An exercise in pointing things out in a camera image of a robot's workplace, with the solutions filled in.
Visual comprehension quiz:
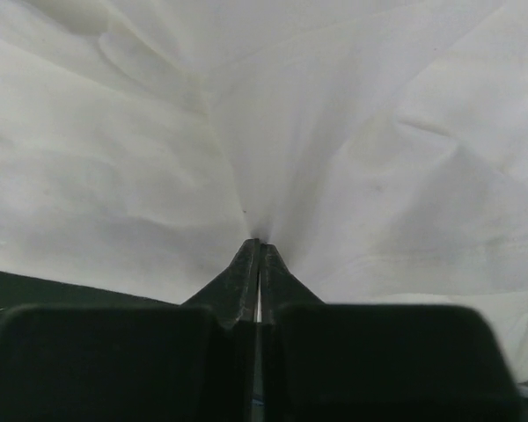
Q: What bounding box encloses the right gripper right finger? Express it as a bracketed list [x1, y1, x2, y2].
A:
[260, 244, 522, 421]

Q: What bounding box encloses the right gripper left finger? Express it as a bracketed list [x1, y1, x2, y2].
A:
[0, 239, 260, 421]

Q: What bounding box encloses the white flower print t-shirt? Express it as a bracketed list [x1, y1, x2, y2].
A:
[0, 1, 528, 382]

